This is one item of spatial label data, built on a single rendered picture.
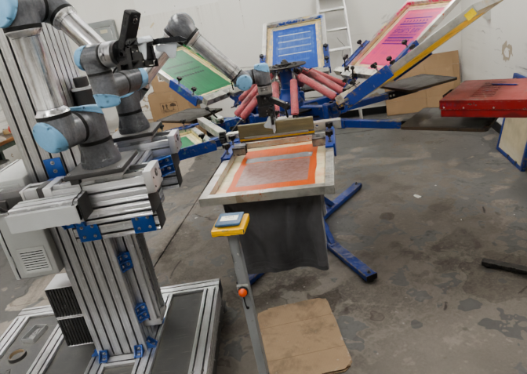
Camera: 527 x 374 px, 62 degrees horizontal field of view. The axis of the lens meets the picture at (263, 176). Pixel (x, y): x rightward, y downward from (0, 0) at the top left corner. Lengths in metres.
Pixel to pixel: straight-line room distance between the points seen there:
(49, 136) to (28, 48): 0.28
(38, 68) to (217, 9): 5.09
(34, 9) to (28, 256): 1.09
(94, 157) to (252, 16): 4.97
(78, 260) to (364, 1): 5.15
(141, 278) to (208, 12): 4.91
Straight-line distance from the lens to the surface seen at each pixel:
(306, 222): 2.02
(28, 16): 1.64
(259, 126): 2.38
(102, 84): 1.46
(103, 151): 1.76
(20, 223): 1.84
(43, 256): 2.21
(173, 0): 6.76
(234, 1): 6.53
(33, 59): 1.65
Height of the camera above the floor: 1.71
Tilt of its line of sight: 21 degrees down
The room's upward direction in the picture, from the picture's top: 11 degrees counter-clockwise
